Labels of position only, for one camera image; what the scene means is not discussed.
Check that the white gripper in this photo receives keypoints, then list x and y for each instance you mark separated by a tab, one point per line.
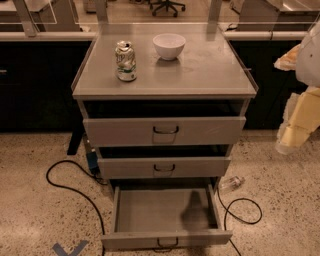
310	65

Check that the grey bottom drawer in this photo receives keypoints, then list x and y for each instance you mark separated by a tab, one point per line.
164	218

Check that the grey drawer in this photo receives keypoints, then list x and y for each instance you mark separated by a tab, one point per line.
163	161
159	122
164	218

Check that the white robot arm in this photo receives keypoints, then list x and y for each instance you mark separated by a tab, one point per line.
308	59

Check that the grey top drawer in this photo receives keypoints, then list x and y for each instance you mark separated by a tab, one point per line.
159	122

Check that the grey middle drawer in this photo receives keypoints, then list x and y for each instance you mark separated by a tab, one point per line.
163	161

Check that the grey drawer cabinet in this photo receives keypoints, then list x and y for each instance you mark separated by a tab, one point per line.
207	69

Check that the clear plastic bottle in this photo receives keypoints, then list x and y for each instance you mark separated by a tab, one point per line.
231	184

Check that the white bowl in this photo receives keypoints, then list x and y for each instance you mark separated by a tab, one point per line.
168	45

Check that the black office chair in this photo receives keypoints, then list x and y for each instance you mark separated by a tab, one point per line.
156	5

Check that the crushed green soda can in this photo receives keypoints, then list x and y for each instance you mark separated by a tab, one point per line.
125	61

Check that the blue power box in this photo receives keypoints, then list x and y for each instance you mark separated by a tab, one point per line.
92	161

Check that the dark lab bench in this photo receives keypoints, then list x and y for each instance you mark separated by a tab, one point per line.
36	78

